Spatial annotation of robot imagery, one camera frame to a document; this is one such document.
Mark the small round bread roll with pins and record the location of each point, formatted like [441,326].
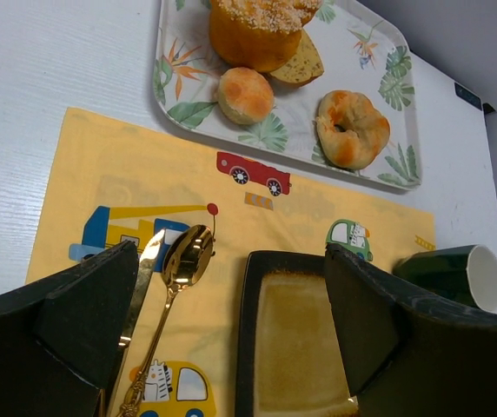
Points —
[244,96]

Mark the blue label sticker right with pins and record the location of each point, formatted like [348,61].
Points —
[468,96]

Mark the yellow vehicle print placemat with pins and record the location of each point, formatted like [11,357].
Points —
[141,175]

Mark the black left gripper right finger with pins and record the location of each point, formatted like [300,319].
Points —
[405,350]

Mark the gold knife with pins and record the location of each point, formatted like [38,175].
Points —
[146,265]

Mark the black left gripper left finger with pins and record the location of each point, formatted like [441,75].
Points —
[59,335]

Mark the black square ceramic plate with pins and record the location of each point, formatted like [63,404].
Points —
[288,358]

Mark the tall sugared brioche bun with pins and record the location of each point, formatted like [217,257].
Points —
[260,35]

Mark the leaf patterned white tray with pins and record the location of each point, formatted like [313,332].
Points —
[360,52]

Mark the herb bread slice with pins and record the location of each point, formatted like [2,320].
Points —
[303,67]

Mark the gold spoon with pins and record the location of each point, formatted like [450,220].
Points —
[183,266]

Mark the twisted ring bread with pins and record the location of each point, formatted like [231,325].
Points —
[351,131]

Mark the dark green mug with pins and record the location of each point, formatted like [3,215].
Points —
[466,274]

